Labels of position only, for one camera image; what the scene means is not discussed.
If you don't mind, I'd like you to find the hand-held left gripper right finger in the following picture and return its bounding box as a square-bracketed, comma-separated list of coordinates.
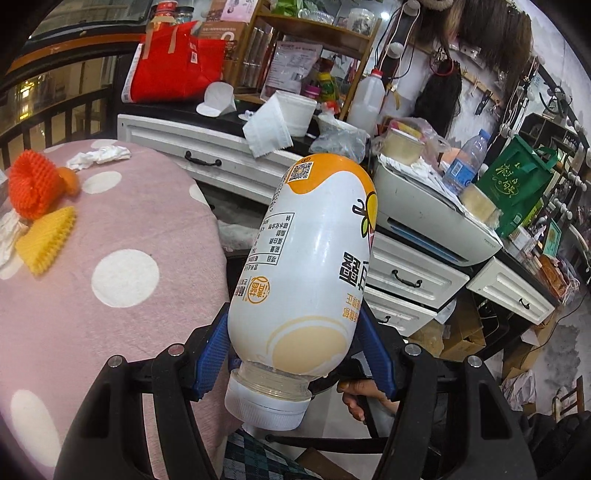
[353, 302, 539, 480]

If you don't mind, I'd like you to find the wide white drawer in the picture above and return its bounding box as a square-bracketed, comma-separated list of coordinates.
[117, 113, 305, 204]

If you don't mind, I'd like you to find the person's right hand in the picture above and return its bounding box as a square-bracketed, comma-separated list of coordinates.
[341, 381, 400, 423]

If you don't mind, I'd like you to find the translucent plastic food container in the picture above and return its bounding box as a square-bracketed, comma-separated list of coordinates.
[459, 185, 502, 227]

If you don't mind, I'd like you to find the brown wig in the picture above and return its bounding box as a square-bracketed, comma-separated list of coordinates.
[445, 0, 536, 70]

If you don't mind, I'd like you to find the wooden shelf rack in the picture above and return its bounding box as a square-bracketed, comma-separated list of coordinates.
[226, 0, 384, 107]

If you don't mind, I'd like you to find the pink carton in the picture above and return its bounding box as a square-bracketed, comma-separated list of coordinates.
[221, 0, 259, 21]

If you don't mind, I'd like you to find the orange tangerine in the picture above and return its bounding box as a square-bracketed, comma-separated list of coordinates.
[58, 167, 83, 195]

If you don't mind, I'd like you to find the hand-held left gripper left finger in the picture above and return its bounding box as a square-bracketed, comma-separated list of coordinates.
[53, 300, 243, 480]

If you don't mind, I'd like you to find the yellow foam fruit net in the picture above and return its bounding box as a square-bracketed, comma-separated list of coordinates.
[15, 206, 77, 277]

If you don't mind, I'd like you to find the checkered dark cloth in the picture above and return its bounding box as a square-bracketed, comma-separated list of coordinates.
[224, 427, 319, 480]

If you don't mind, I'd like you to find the cardboard box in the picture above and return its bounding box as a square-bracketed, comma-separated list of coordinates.
[441, 295, 485, 363]

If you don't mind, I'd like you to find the white plastic tub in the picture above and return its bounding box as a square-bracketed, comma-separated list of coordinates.
[272, 90, 318, 138]

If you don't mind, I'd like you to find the bagged food container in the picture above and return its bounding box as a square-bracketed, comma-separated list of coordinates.
[374, 117, 451, 167]

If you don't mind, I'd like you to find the black railing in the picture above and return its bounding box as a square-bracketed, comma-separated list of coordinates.
[0, 46, 116, 158]

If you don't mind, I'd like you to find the flat white tissue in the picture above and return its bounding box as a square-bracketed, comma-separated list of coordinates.
[0, 210, 28, 268]

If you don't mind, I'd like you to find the white and orange drink bottle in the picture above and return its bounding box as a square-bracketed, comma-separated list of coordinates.
[224, 154, 378, 432]

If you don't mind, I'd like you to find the small white drawer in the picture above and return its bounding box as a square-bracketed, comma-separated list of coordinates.
[466, 256, 557, 326]

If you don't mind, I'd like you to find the low white drawer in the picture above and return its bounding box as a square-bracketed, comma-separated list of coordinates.
[362, 288, 437, 337]

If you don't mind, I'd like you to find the orange snack packet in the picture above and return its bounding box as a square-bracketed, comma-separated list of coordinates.
[538, 256, 568, 298]

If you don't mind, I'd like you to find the green tote bag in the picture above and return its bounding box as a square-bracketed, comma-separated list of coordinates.
[475, 135, 557, 238]

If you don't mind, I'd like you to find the red shopping bag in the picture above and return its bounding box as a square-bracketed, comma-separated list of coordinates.
[122, 21, 227, 103]

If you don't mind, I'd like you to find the orange foam fruit net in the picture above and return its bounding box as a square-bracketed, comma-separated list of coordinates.
[8, 150, 68, 220]

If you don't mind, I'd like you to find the white paper cone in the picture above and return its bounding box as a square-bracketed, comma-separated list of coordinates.
[196, 82, 238, 116]

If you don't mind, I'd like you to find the clear glass jar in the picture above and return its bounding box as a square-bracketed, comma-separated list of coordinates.
[346, 8, 376, 37]

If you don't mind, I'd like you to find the translucent jug with red cap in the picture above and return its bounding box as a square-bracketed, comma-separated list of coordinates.
[346, 68, 386, 139]

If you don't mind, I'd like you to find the crumpled white tissue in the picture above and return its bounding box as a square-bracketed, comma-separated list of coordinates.
[66, 145, 132, 171]

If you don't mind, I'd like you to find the clear plastic bag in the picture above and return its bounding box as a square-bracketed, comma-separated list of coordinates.
[310, 113, 370, 164]

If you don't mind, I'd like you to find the black wig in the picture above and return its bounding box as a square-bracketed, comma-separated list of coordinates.
[413, 60, 462, 137]

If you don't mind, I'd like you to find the pink polka-dot tablecloth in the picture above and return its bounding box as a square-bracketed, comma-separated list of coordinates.
[0, 138, 232, 480]

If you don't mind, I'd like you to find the glass bowl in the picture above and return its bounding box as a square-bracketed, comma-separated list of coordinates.
[298, 8, 335, 26]

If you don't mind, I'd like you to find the clear labelled food packet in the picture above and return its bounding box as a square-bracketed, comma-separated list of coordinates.
[261, 41, 324, 100]

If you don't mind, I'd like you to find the brown carton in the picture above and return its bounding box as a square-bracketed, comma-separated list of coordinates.
[196, 21, 250, 51]

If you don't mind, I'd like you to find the white embossed wipe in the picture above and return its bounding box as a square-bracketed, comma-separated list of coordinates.
[243, 95, 293, 158]

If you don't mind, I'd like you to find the white printer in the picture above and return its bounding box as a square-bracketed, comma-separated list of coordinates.
[372, 159, 504, 267]

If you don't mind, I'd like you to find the clear water bottle blue label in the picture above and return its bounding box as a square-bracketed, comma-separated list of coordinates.
[443, 129, 491, 195]

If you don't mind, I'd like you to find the medium white drawer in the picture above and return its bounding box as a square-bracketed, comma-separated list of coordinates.
[369, 233, 471, 309]

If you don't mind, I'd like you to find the red can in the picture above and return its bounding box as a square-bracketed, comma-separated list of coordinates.
[152, 0, 178, 24]

